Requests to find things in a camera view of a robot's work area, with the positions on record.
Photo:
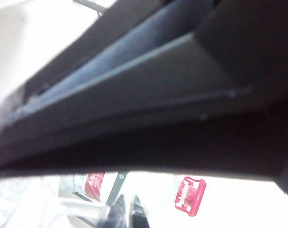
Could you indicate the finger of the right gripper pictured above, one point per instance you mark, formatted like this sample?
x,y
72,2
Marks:
x,y
158,130
98,40

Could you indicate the pink plastic basket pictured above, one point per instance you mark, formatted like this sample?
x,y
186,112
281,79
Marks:
x,y
190,197

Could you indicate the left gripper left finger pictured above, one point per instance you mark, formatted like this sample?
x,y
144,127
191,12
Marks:
x,y
115,213

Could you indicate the wrapped water jug red label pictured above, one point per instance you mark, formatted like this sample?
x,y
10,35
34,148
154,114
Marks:
x,y
94,185

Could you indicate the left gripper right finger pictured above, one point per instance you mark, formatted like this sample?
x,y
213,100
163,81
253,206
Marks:
x,y
139,213

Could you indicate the clear plastic mug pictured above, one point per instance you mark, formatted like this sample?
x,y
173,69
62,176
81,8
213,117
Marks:
x,y
39,209

